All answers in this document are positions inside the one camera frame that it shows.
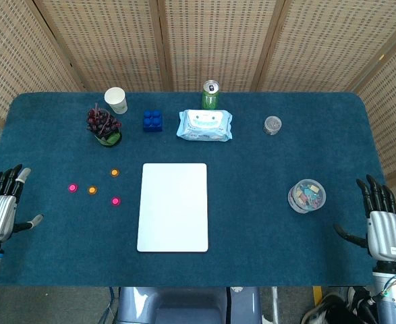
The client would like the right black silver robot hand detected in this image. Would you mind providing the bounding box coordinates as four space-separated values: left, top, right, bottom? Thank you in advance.
333 173 396 261

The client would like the white rectangular board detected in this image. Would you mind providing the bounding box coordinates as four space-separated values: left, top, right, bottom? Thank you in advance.
136 163 209 253

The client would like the large clear jar of clips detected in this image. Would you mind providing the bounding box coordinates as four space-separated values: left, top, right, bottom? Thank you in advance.
287 178 327 215

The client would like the black and white bag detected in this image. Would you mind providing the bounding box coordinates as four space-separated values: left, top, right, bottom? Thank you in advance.
300 292 376 324

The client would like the white table leg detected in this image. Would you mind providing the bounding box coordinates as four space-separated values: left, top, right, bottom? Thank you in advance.
271 286 281 324

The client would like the purple artificial grape bunch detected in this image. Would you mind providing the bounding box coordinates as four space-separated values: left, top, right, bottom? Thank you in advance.
86 103 123 138

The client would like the blue felt table cloth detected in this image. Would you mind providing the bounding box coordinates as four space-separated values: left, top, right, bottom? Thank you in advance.
0 91 393 288

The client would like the small clear plastic jar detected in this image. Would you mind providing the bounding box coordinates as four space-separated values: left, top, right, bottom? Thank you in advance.
263 115 283 136

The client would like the white paper cup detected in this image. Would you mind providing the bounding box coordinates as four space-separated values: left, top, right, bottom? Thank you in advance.
104 86 129 115

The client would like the blue building block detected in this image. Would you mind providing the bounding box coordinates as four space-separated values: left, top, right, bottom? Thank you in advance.
142 109 164 133

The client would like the grey-blue robot torso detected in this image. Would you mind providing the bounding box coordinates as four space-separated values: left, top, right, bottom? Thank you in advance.
116 286 262 324

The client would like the light blue wet wipes pack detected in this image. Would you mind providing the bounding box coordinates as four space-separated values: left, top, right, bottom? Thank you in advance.
175 109 233 142

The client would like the green drink can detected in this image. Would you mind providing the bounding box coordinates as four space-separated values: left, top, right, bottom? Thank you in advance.
201 80 220 111

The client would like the bamboo folding screen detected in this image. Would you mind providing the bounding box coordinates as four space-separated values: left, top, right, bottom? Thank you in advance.
0 0 396 180

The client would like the thin blue cable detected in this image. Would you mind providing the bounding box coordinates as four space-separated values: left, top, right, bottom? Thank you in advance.
107 286 118 324

